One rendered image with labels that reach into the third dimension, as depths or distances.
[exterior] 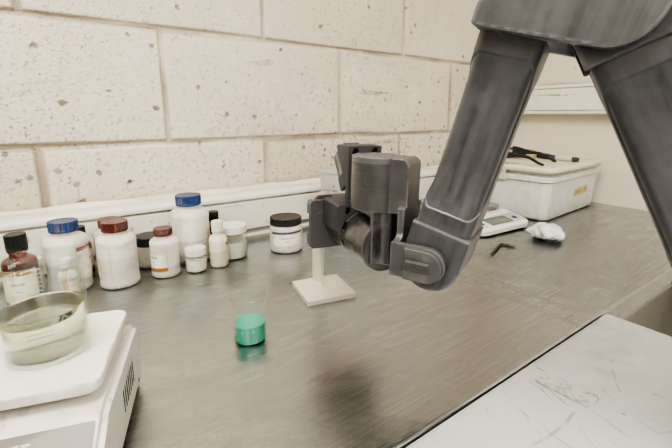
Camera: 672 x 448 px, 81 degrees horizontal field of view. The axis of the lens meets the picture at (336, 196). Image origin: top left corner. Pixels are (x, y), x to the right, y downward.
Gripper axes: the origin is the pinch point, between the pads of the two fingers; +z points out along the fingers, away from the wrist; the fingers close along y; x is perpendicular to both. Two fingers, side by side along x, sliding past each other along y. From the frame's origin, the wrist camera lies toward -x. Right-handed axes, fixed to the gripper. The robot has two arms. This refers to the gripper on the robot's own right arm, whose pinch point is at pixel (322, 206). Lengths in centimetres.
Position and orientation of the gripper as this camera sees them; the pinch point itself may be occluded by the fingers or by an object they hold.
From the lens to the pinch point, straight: 60.7
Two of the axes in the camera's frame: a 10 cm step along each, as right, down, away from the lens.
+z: -3.8, -2.0, 9.0
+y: -9.2, 0.7, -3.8
